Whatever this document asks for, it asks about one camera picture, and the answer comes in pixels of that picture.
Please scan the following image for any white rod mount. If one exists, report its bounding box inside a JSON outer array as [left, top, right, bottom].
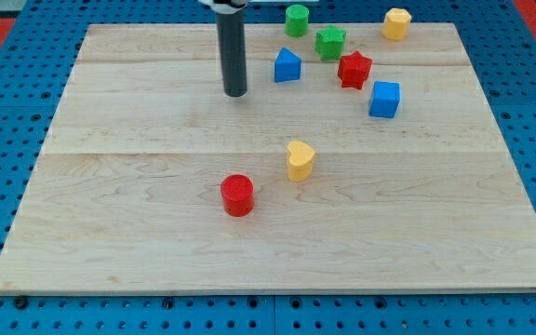
[[198, 0, 248, 14]]

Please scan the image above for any red star block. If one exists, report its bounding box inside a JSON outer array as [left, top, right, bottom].
[[337, 51, 373, 90]]

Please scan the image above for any light wooden board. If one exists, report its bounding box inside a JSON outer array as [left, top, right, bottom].
[[0, 23, 536, 296]]

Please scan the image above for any yellow heart block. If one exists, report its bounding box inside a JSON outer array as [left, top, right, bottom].
[[287, 141, 315, 181]]

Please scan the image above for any green cylinder block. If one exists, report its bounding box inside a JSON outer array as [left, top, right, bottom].
[[285, 5, 310, 37]]

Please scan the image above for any green star block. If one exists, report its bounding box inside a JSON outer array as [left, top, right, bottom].
[[315, 25, 346, 60]]

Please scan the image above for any blue cube block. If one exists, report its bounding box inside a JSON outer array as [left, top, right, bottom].
[[368, 81, 401, 118]]

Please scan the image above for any yellow hexagon block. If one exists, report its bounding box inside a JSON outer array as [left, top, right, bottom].
[[382, 7, 412, 41]]

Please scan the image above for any blue triangle block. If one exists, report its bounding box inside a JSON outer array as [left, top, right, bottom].
[[274, 47, 302, 83]]

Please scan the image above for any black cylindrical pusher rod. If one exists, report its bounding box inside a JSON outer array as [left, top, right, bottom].
[[216, 4, 248, 98]]

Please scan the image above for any red cylinder block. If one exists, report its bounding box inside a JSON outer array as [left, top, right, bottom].
[[220, 174, 254, 217]]

